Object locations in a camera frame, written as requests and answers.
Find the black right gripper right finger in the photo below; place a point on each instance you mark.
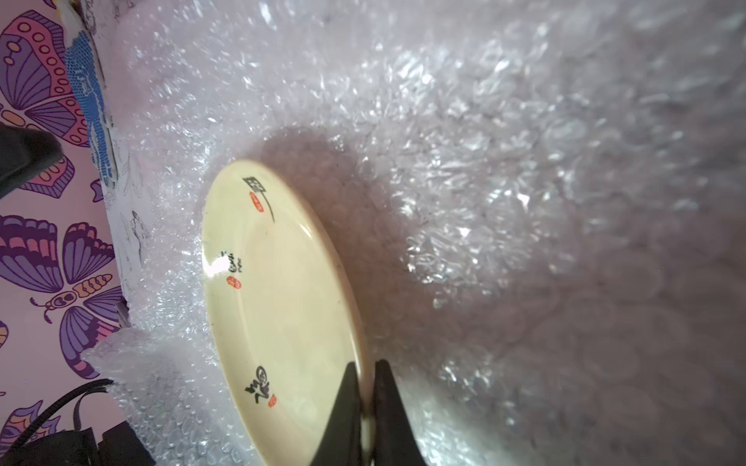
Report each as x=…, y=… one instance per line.
x=395, y=444

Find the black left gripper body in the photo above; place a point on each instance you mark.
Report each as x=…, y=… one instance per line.
x=25, y=153

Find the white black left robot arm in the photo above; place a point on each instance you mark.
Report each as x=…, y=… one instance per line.
x=68, y=270

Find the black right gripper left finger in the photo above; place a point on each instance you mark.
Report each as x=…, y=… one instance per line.
x=341, y=442

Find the blue dotted work glove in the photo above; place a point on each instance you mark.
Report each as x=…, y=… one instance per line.
x=83, y=68

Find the cream dinner plate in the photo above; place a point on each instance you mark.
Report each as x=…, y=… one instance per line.
x=281, y=310

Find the clear bubble wrap sheet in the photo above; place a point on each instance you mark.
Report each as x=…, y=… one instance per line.
x=540, y=206

